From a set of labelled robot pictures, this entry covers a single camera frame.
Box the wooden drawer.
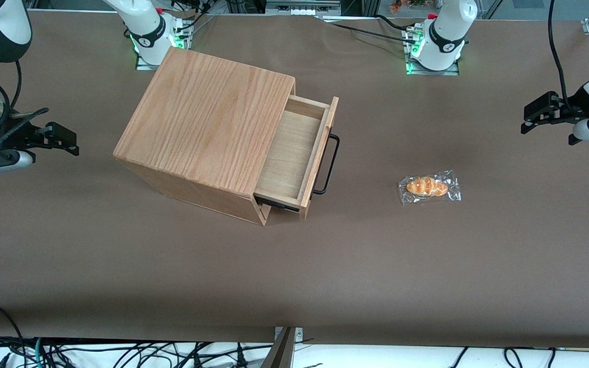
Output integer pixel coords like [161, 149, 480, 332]
[253, 94, 340, 222]

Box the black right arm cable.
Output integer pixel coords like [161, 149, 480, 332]
[0, 60, 50, 154]

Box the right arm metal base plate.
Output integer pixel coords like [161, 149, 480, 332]
[135, 15, 194, 71]

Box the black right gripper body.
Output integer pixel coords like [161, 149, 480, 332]
[0, 108, 44, 162]

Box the grey equipment box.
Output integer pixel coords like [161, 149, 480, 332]
[265, 0, 342, 16]

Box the oak wooden drawer cabinet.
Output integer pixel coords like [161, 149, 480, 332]
[113, 47, 301, 226]

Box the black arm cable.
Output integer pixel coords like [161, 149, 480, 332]
[0, 60, 50, 154]
[548, 0, 571, 112]

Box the bread roll in clear wrapper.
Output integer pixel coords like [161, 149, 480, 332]
[398, 170, 462, 206]

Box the thin black cable on table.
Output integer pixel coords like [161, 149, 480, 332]
[320, 16, 414, 40]

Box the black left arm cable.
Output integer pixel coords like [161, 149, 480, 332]
[548, 0, 571, 112]

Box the black metal drawer handle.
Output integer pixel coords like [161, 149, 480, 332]
[312, 133, 341, 196]

